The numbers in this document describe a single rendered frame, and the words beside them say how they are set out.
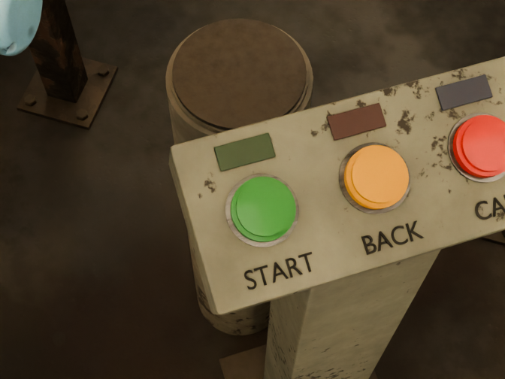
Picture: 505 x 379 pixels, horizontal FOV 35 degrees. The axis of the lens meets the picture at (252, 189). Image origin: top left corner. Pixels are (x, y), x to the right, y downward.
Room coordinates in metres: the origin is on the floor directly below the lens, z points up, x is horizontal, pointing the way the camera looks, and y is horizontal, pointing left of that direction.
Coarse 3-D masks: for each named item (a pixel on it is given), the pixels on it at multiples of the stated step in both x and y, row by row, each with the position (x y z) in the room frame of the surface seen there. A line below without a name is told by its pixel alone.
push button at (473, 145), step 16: (464, 128) 0.27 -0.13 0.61; (480, 128) 0.27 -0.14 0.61; (496, 128) 0.27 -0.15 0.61; (464, 144) 0.26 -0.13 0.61; (480, 144) 0.26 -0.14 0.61; (496, 144) 0.26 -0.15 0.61; (464, 160) 0.25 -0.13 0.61; (480, 160) 0.25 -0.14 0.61; (496, 160) 0.25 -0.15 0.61; (480, 176) 0.25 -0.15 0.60
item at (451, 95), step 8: (464, 80) 0.31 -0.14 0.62; (472, 80) 0.31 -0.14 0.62; (480, 80) 0.31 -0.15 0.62; (440, 88) 0.30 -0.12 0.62; (448, 88) 0.30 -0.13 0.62; (456, 88) 0.30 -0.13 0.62; (464, 88) 0.30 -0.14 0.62; (472, 88) 0.30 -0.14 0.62; (480, 88) 0.30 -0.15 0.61; (488, 88) 0.30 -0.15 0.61; (440, 96) 0.29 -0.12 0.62; (448, 96) 0.30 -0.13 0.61; (456, 96) 0.30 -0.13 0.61; (464, 96) 0.30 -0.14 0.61; (472, 96) 0.30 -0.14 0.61; (480, 96) 0.30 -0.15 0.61; (488, 96) 0.30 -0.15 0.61; (440, 104) 0.29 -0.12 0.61; (448, 104) 0.29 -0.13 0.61; (456, 104) 0.29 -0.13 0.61; (464, 104) 0.29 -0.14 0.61
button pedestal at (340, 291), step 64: (256, 128) 0.27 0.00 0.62; (320, 128) 0.27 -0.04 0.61; (384, 128) 0.27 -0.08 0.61; (448, 128) 0.28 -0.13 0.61; (192, 192) 0.22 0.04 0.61; (320, 192) 0.23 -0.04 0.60; (448, 192) 0.24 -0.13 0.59; (256, 256) 0.19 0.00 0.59; (320, 256) 0.19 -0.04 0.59; (384, 256) 0.19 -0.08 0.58; (320, 320) 0.20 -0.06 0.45; (384, 320) 0.22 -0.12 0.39
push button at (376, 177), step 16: (352, 160) 0.25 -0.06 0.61; (368, 160) 0.25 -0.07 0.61; (384, 160) 0.25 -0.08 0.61; (400, 160) 0.25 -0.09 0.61; (352, 176) 0.24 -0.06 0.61; (368, 176) 0.24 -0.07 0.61; (384, 176) 0.24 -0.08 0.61; (400, 176) 0.24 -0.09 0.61; (352, 192) 0.23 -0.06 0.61; (368, 192) 0.23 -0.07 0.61; (384, 192) 0.23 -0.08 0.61; (400, 192) 0.23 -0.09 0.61
